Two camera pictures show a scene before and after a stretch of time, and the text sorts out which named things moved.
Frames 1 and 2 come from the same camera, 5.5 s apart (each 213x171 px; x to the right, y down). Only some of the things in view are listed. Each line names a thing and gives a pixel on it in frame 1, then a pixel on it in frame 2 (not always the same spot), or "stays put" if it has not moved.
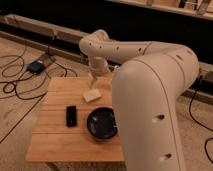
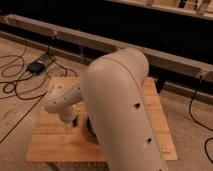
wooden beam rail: (69, 42) stays put
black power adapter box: (36, 67) stays put
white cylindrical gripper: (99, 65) -> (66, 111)
